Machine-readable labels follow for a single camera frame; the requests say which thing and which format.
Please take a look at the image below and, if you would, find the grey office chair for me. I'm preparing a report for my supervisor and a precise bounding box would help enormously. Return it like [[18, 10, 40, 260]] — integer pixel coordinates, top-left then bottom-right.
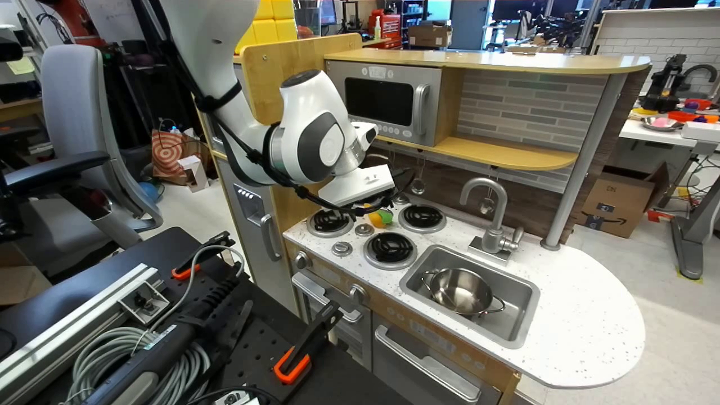
[[2, 46, 163, 247]]

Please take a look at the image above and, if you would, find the orange handled clamp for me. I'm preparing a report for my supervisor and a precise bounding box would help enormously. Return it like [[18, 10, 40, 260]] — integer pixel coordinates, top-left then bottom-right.
[[172, 233, 234, 282]]

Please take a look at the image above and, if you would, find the carrot plush toy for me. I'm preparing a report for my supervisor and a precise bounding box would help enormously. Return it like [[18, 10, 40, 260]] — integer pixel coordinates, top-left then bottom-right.
[[367, 209, 395, 227]]

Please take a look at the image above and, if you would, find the toy kitchen unit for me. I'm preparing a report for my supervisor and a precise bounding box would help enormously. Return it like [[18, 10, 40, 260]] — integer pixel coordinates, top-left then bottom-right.
[[251, 37, 651, 390]]

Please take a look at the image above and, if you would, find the black stove burner middle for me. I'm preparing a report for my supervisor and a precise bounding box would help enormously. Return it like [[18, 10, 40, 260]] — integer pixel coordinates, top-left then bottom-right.
[[364, 233, 416, 270]]

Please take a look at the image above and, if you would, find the grey toy faucet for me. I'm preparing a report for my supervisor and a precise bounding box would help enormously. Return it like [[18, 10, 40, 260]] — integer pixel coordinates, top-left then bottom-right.
[[460, 179, 525, 256]]

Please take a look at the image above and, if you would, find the black stove burner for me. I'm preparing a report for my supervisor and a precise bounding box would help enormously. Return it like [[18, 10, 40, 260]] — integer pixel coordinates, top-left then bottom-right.
[[309, 209, 353, 238], [402, 206, 447, 235], [364, 233, 416, 270]]

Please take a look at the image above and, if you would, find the toy microwave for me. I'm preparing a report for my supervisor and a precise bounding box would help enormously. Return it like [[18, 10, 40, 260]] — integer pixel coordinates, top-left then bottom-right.
[[327, 62, 442, 146]]

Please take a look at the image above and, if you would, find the black stove burner back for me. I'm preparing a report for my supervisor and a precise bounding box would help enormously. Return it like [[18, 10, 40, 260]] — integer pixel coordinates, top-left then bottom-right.
[[402, 206, 447, 235]]

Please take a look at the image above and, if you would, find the black clamp near kitchen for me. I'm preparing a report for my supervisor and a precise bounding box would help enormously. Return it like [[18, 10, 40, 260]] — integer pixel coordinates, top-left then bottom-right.
[[272, 301, 343, 386]]

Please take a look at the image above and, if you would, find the steel pot in sink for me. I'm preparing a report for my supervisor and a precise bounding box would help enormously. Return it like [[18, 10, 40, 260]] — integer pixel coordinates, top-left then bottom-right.
[[422, 269, 506, 319]]

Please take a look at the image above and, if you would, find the cardboard box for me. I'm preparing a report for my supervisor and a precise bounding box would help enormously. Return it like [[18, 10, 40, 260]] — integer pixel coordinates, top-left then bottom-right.
[[582, 165, 669, 238]]

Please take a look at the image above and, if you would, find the black stove burner front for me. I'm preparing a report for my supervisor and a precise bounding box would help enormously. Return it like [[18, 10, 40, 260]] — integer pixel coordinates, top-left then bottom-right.
[[309, 209, 353, 238]]

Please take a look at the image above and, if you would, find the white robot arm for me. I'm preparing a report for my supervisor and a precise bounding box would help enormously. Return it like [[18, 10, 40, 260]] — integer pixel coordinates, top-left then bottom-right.
[[161, 0, 397, 209]]

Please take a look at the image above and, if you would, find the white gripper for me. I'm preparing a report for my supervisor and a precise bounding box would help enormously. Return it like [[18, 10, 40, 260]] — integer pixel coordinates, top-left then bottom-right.
[[318, 165, 397, 207]]

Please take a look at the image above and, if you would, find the grey cable bundle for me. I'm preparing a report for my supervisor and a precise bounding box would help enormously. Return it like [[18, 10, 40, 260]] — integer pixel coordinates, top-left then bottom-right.
[[58, 324, 215, 405]]

